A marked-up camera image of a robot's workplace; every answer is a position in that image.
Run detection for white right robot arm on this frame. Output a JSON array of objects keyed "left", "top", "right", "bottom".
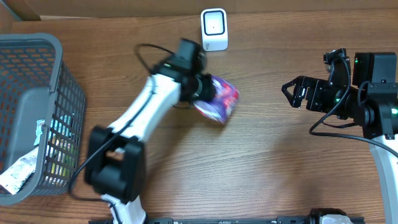
[{"left": 281, "top": 48, "right": 397, "bottom": 223}]

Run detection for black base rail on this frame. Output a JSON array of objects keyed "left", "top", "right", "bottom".
[{"left": 88, "top": 207, "right": 366, "bottom": 224}]

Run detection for teal snack wrapper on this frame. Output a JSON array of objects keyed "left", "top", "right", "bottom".
[{"left": 34, "top": 115, "right": 74, "bottom": 146}]

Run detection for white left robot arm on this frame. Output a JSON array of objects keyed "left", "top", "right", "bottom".
[{"left": 82, "top": 39, "right": 215, "bottom": 223}]

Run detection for white tube gold cap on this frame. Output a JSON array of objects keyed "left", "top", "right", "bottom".
[{"left": 1, "top": 147, "right": 39, "bottom": 195}]

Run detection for purple pad package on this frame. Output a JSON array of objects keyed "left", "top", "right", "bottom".
[{"left": 193, "top": 75, "right": 239, "bottom": 124}]

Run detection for brown cardboard backboard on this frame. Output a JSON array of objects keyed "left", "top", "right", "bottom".
[{"left": 4, "top": 0, "right": 397, "bottom": 20}]

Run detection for grey plastic basket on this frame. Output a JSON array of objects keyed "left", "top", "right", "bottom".
[{"left": 1, "top": 33, "right": 86, "bottom": 205}]

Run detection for white barcode scanner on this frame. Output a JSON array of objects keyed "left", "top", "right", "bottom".
[{"left": 200, "top": 8, "right": 228, "bottom": 52}]

